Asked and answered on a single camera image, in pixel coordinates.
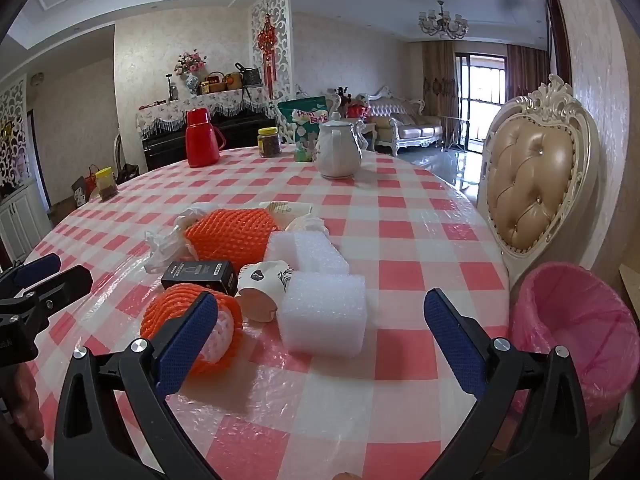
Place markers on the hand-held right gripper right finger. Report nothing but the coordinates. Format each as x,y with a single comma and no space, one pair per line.
454,345

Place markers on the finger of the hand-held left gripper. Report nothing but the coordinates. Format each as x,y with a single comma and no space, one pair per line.
65,282
32,266

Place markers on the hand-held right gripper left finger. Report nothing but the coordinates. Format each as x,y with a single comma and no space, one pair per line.
186,340

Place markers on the small orange foam net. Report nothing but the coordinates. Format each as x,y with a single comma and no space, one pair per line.
160,317

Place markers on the small black box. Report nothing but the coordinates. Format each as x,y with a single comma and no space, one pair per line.
200,275

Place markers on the printed paper cup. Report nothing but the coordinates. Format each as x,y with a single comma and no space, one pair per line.
262,285

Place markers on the clear plastic bag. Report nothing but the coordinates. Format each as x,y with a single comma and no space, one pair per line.
307,224
165,247

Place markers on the large orange foam net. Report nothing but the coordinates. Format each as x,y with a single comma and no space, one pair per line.
230,237

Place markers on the pink lined trash bin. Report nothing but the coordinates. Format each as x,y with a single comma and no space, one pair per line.
575,320

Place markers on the white foam block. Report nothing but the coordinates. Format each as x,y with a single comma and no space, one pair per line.
315,255
325,320

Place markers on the person's left hand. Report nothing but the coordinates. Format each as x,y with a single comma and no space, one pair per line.
22,405

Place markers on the white cabinet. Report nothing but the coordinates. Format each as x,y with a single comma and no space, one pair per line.
20,220

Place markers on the red bag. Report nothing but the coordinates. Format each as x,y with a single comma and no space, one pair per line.
85,185

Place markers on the glass jar with yellow lid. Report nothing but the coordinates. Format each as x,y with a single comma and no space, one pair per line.
106,187
270,146

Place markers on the red checkered tablecloth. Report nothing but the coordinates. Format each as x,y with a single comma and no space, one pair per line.
400,240

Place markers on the dark wooden chair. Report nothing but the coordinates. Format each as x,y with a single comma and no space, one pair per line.
127,170

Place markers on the cream tufted leather chair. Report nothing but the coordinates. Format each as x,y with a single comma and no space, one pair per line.
530,185

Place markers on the red thermos flask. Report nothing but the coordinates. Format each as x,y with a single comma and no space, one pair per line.
200,145

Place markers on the floral lace piano cloth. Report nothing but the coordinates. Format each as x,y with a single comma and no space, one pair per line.
165,112

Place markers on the metal drying rack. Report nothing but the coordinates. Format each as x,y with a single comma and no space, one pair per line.
455,135

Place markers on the black piano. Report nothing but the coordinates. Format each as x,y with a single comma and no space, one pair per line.
235,130

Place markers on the cream leather sofa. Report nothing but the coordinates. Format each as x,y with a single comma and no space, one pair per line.
410,130

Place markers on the white ceramic teapot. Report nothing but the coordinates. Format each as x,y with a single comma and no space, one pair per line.
337,152

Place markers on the vase of pink flowers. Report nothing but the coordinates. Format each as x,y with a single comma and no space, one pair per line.
192,82

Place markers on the glass balcony door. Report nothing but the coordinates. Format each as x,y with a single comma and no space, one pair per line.
480,105

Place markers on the green snack bag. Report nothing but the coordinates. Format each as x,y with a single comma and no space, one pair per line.
302,125

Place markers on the brown woven basket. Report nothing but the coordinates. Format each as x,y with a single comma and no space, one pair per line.
214,85

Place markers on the red gift basket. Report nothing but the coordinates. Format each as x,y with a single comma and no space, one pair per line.
358,111

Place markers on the orange woven basket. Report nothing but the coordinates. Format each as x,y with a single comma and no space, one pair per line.
233,81

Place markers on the brown curtain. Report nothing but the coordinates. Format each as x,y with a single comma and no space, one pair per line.
525,75
439,80

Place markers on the dark handbag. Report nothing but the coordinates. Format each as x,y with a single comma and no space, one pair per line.
248,76

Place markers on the dark flower arrangement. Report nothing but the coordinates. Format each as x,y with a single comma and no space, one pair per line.
343,95

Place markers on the red chinese knot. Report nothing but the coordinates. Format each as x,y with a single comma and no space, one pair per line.
267,40

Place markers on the white lattice screen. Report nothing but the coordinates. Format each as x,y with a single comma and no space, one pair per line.
285,35

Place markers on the chandelier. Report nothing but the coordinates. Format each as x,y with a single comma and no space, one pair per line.
442,22

